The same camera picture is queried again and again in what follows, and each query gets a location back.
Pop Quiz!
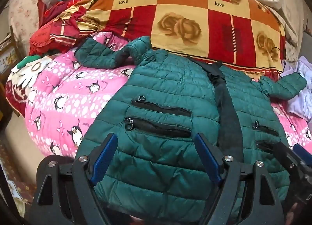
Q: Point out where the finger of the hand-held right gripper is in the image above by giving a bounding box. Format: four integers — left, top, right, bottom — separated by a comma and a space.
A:
273, 141, 304, 175
292, 144, 312, 164

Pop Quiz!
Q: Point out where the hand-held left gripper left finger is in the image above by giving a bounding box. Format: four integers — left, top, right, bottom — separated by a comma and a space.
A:
30, 132, 119, 225

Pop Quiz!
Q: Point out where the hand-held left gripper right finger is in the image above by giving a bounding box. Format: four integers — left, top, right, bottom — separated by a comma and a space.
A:
194, 132, 286, 225

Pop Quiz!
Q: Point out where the green puffer jacket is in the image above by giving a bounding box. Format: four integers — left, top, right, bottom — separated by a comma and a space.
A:
74, 36, 308, 225

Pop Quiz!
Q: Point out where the lavender garment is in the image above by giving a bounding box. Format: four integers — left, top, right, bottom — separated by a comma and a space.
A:
280, 55, 312, 121

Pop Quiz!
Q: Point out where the pink penguin print blanket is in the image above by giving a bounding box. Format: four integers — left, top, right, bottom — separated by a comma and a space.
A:
24, 31, 312, 159

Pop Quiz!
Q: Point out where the red white green patterned cloth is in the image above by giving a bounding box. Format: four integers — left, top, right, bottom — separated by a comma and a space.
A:
5, 55, 53, 118

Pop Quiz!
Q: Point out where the red striped ruffled quilt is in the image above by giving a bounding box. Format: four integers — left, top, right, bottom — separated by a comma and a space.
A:
29, 0, 137, 56

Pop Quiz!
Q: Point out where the rose print checked blanket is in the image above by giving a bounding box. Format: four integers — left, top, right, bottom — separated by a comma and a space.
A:
80, 0, 287, 81

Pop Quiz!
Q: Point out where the black cable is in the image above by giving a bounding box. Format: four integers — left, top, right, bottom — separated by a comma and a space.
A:
266, 45, 281, 58

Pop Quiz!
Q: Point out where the wooden picture frame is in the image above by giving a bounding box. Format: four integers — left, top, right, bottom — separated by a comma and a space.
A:
0, 27, 20, 75

